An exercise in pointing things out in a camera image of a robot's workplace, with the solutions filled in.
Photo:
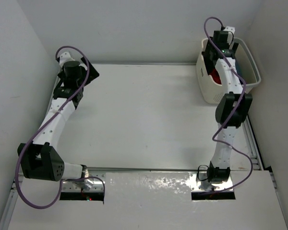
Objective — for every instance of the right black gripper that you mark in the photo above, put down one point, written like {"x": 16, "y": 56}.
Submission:
{"x": 210, "y": 47}

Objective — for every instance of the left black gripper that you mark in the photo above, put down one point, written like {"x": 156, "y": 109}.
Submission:
{"x": 91, "y": 75}

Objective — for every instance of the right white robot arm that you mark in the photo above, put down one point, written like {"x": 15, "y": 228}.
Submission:
{"x": 219, "y": 59}

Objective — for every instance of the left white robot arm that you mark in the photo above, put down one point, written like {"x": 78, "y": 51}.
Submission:
{"x": 41, "y": 160}

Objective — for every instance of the red shirt in basket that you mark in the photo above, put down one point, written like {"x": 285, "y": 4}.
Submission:
{"x": 216, "y": 76}

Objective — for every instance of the blue shirt in basket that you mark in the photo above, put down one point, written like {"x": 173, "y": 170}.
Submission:
{"x": 238, "y": 69}

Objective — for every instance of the cream laundry basket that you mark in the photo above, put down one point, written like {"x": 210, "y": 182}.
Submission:
{"x": 212, "y": 92}

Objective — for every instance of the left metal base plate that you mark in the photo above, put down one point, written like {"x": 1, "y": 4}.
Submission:
{"x": 88, "y": 184}

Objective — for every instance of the metal base plate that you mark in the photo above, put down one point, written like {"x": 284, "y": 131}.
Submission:
{"x": 198, "y": 183}
{"x": 88, "y": 184}

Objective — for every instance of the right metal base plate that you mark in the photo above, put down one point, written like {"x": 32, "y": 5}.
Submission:
{"x": 198, "y": 183}

